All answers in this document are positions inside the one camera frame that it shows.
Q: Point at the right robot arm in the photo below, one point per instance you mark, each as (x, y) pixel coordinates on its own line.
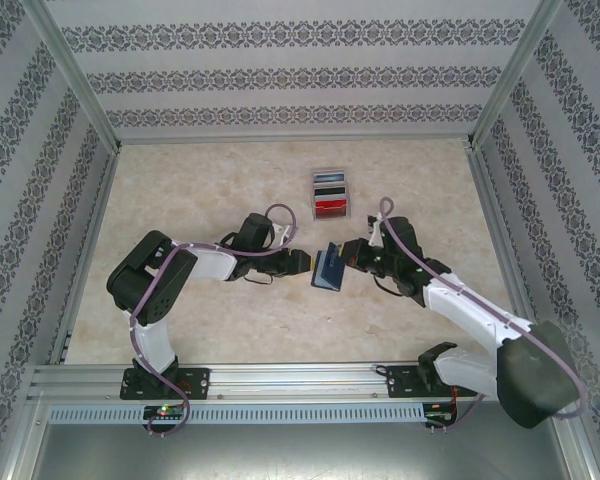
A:
(530, 385)

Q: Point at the clear acrylic tiered card stand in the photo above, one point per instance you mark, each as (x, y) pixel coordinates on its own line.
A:
(331, 220)

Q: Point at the aluminium mounting rail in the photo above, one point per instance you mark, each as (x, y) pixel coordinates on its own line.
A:
(290, 382)

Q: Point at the aluminium frame post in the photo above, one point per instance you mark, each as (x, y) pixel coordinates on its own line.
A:
(515, 75)
(25, 435)
(75, 75)
(577, 435)

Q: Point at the blue credit card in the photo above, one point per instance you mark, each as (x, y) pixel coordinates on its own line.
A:
(330, 178)

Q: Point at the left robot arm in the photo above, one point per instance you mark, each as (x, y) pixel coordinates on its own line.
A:
(157, 345)

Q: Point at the grey metal shelf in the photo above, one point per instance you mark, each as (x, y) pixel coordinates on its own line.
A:
(300, 455)

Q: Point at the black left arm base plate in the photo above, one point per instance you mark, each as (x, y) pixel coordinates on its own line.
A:
(195, 382)

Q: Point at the red credit card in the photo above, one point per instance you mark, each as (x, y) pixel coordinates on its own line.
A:
(331, 206)

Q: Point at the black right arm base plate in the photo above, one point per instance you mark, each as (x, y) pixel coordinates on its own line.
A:
(405, 385)

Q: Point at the aluminium table side rail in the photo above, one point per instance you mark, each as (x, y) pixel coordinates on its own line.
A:
(88, 250)
(490, 200)

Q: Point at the black credit card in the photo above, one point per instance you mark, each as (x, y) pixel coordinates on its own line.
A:
(330, 192)

